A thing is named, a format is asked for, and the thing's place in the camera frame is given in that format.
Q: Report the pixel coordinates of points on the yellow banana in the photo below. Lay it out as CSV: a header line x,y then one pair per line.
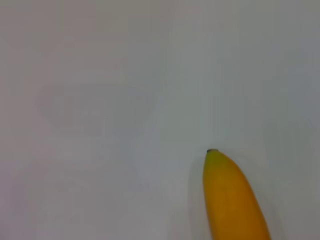
x,y
230,200

